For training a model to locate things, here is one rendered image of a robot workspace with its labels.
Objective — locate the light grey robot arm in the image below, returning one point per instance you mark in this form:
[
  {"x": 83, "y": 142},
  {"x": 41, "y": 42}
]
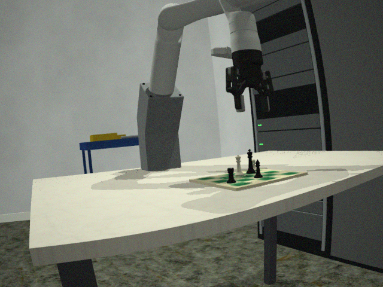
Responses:
[{"x": 171, "y": 21}]

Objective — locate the green and cream chessboard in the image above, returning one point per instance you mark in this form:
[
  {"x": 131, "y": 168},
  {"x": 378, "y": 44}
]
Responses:
[{"x": 247, "y": 180}]

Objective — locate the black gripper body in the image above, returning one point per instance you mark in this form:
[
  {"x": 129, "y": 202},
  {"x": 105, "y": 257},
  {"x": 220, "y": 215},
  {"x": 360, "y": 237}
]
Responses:
[{"x": 247, "y": 61}]

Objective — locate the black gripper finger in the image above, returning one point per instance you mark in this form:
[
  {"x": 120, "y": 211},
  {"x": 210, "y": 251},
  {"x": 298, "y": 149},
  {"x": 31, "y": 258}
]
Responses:
[
  {"x": 264, "y": 81},
  {"x": 237, "y": 88}
]

